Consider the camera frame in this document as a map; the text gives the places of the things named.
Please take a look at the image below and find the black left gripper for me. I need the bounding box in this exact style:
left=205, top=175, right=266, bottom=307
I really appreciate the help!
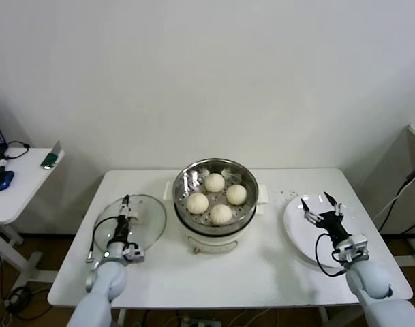
left=111, top=194, right=132, bottom=244

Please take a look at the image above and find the round glass pot lid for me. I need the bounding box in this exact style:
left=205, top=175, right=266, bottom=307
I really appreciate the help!
left=92, top=193, right=168, bottom=253

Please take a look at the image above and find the white steamed baozi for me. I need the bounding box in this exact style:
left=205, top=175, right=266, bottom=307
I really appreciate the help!
left=204, top=172, right=226, bottom=193
left=186, top=192, right=210, bottom=215
left=226, top=184, right=248, bottom=206
left=209, top=204, right=234, bottom=225

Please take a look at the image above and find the perforated steel steamer basket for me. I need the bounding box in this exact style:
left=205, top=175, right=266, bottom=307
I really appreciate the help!
left=172, top=157, right=259, bottom=238

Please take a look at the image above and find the white electric cooker base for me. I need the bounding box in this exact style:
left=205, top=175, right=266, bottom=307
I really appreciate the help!
left=162, top=180, right=271, bottom=255

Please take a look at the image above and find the white side table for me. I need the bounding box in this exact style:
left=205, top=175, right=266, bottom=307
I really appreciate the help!
left=0, top=146, right=65, bottom=283

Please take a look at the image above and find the blue computer mouse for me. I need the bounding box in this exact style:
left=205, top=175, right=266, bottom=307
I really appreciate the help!
left=0, top=170, right=16, bottom=191

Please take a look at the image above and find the power strip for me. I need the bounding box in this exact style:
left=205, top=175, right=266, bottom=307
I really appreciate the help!
left=179, top=316, right=222, bottom=327

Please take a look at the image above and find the white oval plate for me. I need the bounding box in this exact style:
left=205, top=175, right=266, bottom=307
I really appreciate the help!
left=282, top=193, right=368, bottom=268

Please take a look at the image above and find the white table foot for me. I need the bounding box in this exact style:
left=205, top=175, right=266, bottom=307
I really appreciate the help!
left=394, top=238, right=415, bottom=270

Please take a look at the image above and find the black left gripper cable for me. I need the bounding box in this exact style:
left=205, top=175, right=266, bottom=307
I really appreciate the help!
left=86, top=214, right=123, bottom=263

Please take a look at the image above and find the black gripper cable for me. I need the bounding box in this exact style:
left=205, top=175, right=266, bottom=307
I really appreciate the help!
left=315, top=232, right=348, bottom=278
left=86, top=214, right=123, bottom=263

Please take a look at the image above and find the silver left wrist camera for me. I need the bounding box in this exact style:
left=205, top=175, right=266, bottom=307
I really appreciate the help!
left=123, top=242, right=146, bottom=263

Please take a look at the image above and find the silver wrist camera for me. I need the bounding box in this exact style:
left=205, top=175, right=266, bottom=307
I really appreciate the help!
left=333, top=233, right=370, bottom=263
left=123, top=242, right=146, bottom=263

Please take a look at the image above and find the green handled scraper tool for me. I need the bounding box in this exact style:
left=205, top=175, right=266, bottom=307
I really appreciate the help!
left=40, top=140, right=65, bottom=170

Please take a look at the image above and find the black looped desk cable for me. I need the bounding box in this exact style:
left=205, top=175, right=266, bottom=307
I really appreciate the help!
left=4, top=141, right=31, bottom=161

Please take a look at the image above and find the black floor cable bundle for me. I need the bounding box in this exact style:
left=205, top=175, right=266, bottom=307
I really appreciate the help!
left=4, top=287, right=33, bottom=321

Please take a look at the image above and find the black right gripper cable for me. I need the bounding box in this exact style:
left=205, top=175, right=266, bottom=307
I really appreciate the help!
left=315, top=232, right=348, bottom=278

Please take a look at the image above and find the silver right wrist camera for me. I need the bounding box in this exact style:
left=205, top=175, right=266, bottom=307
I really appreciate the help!
left=333, top=233, right=370, bottom=263

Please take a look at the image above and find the black hanging cable with plug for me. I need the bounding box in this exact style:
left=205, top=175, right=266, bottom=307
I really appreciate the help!
left=377, top=161, right=415, bottom=232

